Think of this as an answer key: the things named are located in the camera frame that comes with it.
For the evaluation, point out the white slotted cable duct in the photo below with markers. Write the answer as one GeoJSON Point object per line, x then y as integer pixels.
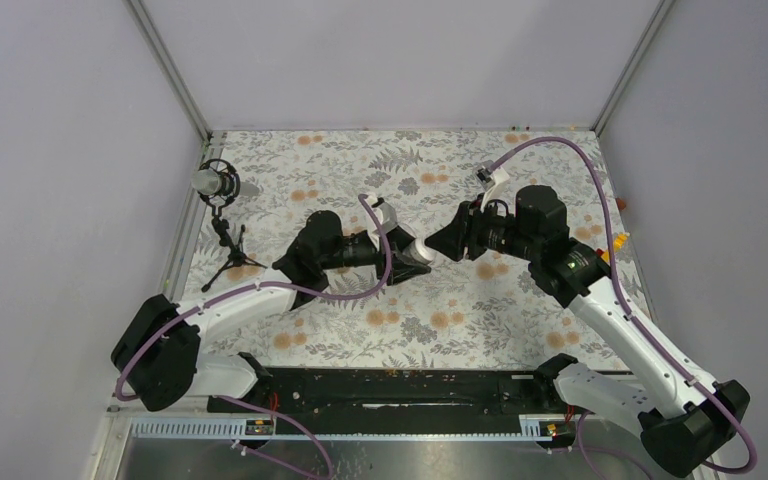
{"type": "Point", "coordinates": [261, 429]}

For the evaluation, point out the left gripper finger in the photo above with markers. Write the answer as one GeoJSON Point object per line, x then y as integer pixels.
{"type": "Point", "coordinates": [404, 270]}
{"type": "Point", "coordinates": [402, 236]}

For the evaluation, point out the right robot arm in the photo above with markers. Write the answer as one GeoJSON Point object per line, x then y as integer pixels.
{"type": "Point", "coordinates": [681, 413]}

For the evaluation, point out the colourful toy block stack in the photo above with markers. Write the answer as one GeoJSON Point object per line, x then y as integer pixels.
{"type": "Point", "coordinates": [618, 242]}

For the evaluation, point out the microphone on tripod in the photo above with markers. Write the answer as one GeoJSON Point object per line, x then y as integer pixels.
{"type": "Point", "coordinates": [218, 185]}

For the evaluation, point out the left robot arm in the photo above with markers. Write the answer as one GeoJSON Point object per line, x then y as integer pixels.
{"type": "Point", "coordinates": [161, 358]}

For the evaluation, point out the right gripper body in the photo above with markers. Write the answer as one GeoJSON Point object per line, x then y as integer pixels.
{"type": "Point", "coordinates": [490, 231]}

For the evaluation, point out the floral table mat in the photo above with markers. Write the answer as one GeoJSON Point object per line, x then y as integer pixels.
{"type": "Point", "coordinates": [482, 314]}

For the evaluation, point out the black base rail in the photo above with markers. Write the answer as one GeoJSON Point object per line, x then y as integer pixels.
{"type": "Point", "coordinates": [342, 401]}

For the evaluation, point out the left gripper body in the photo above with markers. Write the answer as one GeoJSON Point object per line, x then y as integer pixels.
{"type": "Point", "coordinates": [357, 251]}

